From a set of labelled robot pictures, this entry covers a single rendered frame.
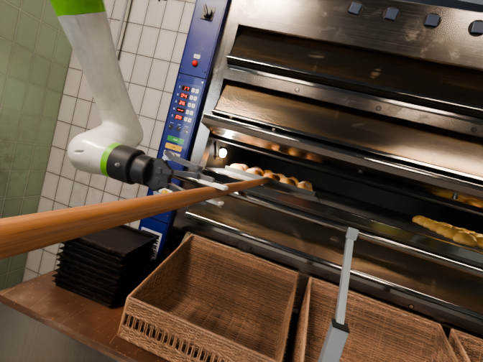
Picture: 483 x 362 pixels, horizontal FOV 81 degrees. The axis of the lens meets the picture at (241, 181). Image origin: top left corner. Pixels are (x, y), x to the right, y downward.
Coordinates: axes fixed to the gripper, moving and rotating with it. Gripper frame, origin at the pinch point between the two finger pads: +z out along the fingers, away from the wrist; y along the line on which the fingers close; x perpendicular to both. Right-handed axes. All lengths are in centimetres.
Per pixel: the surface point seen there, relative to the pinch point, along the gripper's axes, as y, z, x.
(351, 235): 4.4, 39.2, -30.6
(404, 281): 22, 72, -67
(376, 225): 3, 55, -69
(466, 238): -2, 97, -85
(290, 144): -20, 10, -54
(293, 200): 3, 18, -69
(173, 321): 48, -6, -19
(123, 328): 58, -23, -20
